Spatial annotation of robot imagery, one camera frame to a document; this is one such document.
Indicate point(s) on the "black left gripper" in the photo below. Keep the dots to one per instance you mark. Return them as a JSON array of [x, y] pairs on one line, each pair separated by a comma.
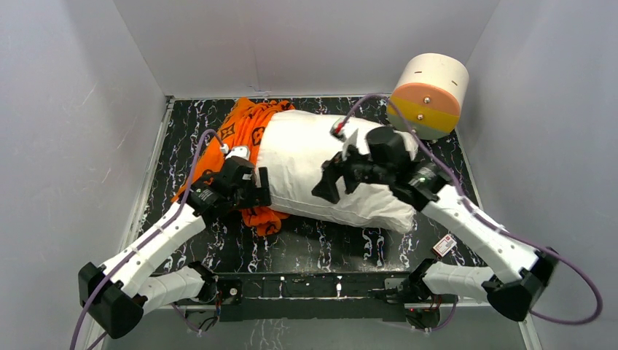
[[260, 188]]

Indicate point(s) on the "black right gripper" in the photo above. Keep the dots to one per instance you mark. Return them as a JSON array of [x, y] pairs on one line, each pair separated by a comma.
[[331, 170]]

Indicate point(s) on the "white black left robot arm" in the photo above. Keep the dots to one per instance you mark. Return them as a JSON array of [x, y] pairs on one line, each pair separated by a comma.
[[129, 269]]

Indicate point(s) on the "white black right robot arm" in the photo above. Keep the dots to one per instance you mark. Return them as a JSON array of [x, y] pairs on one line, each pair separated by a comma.
[[514, 276]]

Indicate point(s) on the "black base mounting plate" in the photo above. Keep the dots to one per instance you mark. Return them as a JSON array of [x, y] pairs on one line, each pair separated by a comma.
[[429, 311]]

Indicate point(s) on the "white cylinder with coloured lid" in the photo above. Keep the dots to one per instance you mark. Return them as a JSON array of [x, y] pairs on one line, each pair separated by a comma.
[[430, 94]]

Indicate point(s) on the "red white label tag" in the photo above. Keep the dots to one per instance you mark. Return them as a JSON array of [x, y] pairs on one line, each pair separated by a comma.
[[444, 246]]

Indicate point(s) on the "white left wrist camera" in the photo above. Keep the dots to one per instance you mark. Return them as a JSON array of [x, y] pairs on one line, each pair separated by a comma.
[[242, 152]]

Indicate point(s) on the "aluminium front rail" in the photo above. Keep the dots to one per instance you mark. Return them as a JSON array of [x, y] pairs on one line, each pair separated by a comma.
[[513, 300]]

